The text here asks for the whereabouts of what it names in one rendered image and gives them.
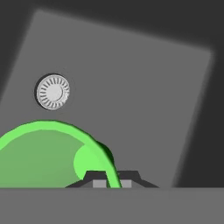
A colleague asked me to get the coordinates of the silver sink drain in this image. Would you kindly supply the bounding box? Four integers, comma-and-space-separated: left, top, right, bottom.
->
35, 73, 71, 111

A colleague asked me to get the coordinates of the grey sink basin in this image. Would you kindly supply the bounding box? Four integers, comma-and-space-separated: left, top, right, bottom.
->
0, 8, 224, 189

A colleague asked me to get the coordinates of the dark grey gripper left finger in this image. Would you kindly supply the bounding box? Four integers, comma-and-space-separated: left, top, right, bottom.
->
64, 170, 109, 189

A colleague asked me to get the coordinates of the green bowl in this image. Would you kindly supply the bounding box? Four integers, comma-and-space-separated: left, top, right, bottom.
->
0, 119, 123, 189

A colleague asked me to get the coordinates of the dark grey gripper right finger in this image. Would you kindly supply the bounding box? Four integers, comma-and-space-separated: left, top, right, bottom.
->
115, 170, 160, 189

